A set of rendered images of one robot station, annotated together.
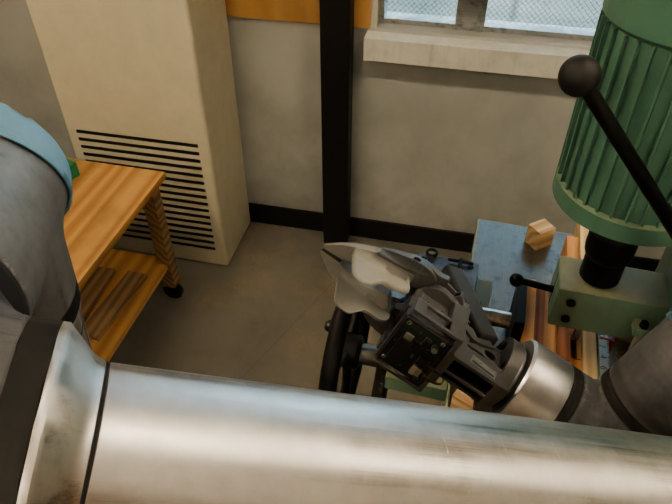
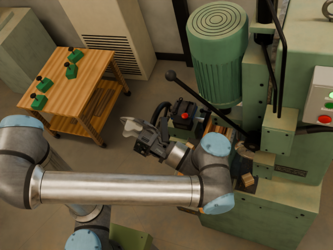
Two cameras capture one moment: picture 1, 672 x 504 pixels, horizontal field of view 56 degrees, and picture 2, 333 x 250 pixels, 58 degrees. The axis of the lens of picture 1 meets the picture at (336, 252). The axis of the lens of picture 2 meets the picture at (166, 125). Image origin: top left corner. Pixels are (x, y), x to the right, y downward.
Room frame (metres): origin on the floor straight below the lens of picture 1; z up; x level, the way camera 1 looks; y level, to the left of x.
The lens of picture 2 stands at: (-0.12, -0.39, 2.05)
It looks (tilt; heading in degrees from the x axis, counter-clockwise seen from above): 54 degrees down; 23
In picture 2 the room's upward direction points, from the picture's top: 22 degrees counter-clockwise
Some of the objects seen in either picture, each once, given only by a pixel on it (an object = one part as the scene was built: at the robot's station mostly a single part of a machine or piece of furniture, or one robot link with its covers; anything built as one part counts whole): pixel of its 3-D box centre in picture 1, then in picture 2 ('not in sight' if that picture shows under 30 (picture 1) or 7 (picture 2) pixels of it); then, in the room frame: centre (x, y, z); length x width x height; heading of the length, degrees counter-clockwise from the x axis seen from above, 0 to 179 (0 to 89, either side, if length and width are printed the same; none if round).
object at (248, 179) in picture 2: not in sight; (247, 179); (0.41, -0.42, 0.82); 0.04 x 0.04 x 0.04; 24
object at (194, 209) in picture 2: not in sight; (190, 203); (0.38, -0.14, 0.58); 0.12 x 0.08 x 0.08; 74
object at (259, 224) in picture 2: not in sight; (252, 186); (0.57, -0.46, 0.36); 0.58 x 0.45 x 0.71; 74
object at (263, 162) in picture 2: not in sight; (264, 160); (0.40, -0.48, 1.02); 0.09 x 0.07 x 0.12; 164
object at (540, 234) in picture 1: (540, 234); not in sight; (0.87, -0.37, 0.92); 0.04 x 0.03 x 0.04; 117
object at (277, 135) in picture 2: not in sight; (278, 131); (0.39, -0.51, 1.23); 0.09 x 0.08 x 0.15; 74
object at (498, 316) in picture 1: (495, 317); (201, 120); (0.64, -0.24, 0.95); 0.09 x 0.07 x 0.09; 164
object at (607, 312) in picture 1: (604, 303); (230, 117); (0.59, -0.37, 1.03); 0.14 x 0.07 x 0.09; 74
